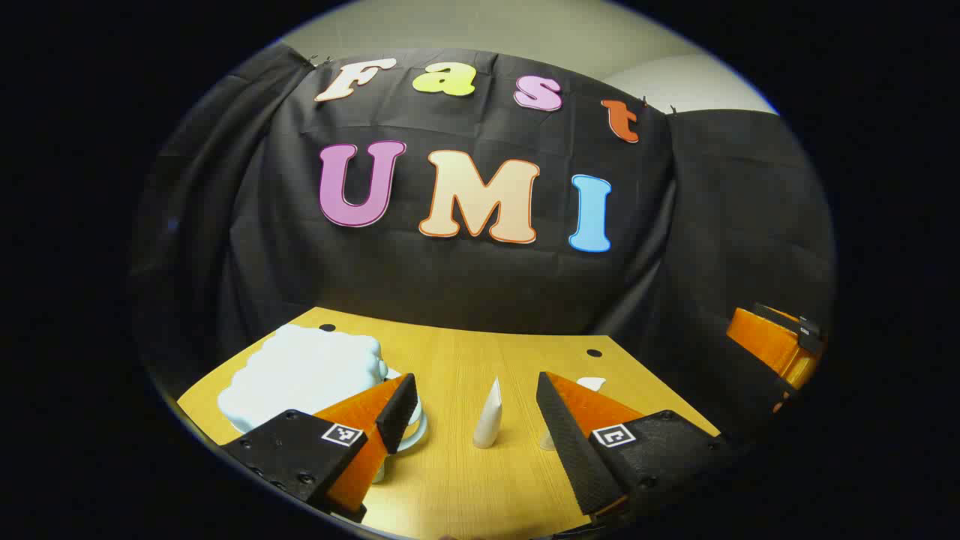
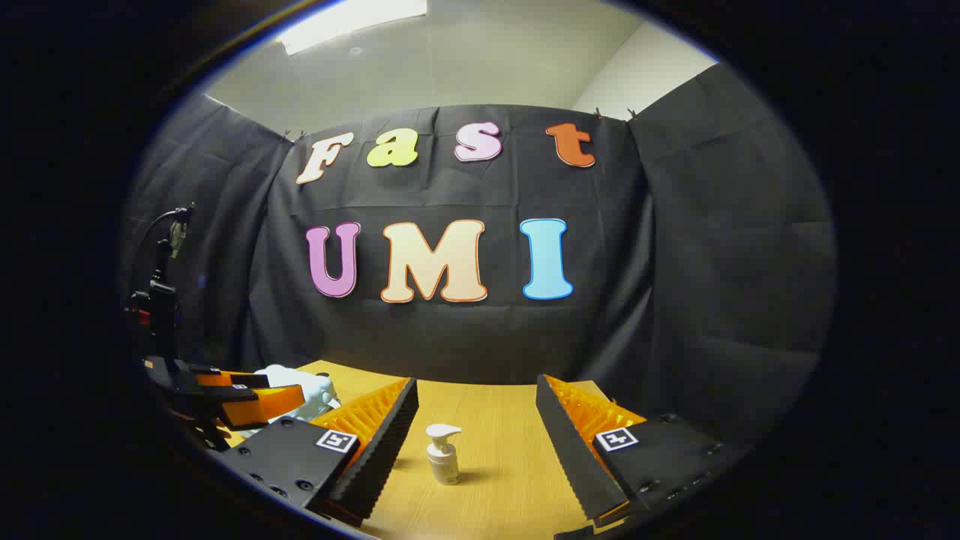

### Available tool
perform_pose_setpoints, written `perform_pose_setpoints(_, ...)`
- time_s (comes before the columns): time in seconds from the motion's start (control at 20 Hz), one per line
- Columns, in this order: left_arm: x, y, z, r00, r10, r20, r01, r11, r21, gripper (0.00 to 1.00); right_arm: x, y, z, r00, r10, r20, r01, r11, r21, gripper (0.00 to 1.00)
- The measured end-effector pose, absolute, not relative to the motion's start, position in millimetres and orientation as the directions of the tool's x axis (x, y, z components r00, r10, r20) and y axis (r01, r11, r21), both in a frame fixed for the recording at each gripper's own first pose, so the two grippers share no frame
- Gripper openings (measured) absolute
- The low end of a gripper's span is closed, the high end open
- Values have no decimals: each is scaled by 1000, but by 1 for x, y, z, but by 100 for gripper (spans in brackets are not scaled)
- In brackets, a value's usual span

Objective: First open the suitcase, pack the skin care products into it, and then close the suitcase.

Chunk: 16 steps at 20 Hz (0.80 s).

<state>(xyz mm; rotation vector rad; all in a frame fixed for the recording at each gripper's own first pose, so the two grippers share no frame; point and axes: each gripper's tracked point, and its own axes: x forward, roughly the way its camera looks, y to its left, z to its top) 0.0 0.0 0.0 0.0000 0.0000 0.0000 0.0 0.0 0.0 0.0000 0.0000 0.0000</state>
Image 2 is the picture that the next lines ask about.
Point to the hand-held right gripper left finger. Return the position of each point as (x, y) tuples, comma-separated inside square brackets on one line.
[(382, 450)]

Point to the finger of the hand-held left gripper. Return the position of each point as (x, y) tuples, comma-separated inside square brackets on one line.
[(251, 380), (262, 405)]

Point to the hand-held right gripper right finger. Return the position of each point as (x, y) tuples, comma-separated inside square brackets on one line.
[(570, 457)]

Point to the light blue suitcase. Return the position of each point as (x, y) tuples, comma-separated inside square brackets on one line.
[(311, 394)]

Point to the white pump bottle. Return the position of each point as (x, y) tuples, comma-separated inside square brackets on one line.
[(444, 465)]

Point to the ceiling light panel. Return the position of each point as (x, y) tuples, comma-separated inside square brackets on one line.
[(345, 19)]

